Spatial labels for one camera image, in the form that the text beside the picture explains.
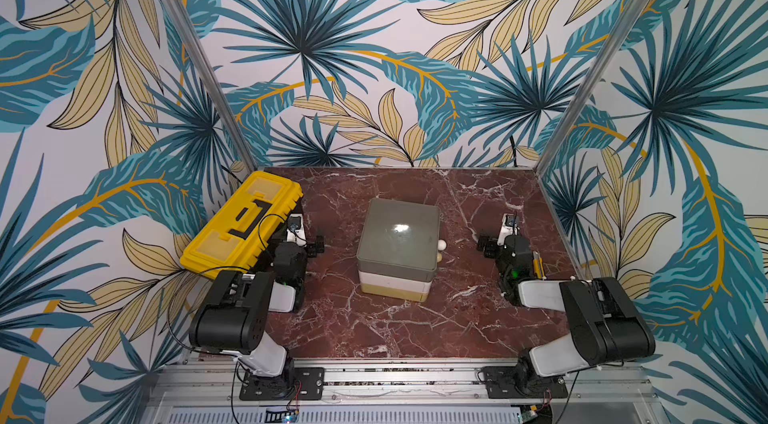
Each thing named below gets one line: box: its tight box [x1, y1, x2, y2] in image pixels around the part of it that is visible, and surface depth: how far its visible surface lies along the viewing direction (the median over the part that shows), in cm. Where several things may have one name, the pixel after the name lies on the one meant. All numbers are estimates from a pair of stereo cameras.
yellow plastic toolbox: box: [180, 171, 303, 280], surface depth 84 cm
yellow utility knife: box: [533, 250, 546, 279], surface depth 95 cm
